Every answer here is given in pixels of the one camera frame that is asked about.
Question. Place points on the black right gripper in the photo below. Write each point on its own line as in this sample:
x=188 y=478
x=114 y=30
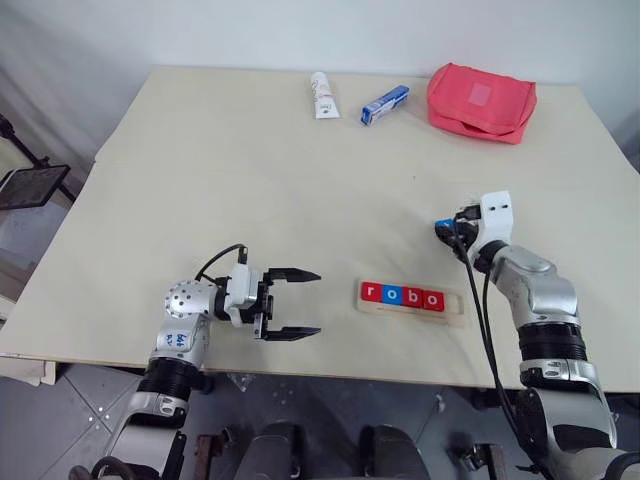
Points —
x=470 y=227

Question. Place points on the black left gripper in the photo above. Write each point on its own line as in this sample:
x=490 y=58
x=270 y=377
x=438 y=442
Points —
x=265 y=306

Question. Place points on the blue letter tile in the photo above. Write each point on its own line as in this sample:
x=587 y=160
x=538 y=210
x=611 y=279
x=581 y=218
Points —
x=443 y=222
x=391 y=295

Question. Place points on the red letter tile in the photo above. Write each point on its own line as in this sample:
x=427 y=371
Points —
x=371 y=293
x=411 y=298
x=431 y=300

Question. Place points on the wooden letter tray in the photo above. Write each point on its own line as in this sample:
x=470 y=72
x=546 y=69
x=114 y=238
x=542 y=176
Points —
x=452 y=314

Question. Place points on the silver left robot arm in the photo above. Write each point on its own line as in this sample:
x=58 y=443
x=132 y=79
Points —
x=185 y=300

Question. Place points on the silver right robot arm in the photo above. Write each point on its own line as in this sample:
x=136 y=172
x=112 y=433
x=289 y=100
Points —
x=545 y=295

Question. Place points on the clear plastic wrapper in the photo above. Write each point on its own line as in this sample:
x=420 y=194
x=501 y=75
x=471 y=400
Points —
x=241 y=382

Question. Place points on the red fabric pouch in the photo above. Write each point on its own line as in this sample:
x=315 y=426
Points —
x=475 y=107

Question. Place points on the blue white toothpaste box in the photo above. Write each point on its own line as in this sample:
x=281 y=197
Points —
x=382 y=106

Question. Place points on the white cream tube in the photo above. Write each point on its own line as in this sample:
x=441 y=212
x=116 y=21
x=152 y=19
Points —
x=323 y=102

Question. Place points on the black tablet screen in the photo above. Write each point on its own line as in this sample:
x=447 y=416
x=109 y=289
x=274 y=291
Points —
x=32 y=186

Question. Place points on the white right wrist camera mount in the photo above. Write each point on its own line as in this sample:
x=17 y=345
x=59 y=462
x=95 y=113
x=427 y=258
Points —
x=497 y=216

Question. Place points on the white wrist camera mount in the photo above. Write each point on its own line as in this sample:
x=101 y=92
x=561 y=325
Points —
x=242 y=286
x=497 y=216

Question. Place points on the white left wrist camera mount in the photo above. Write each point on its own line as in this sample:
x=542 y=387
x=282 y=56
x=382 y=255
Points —
x=242 y=286

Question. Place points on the rusty metal bracket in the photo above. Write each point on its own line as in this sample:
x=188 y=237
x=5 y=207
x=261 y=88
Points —
x=492 y=462
x=206 y=457

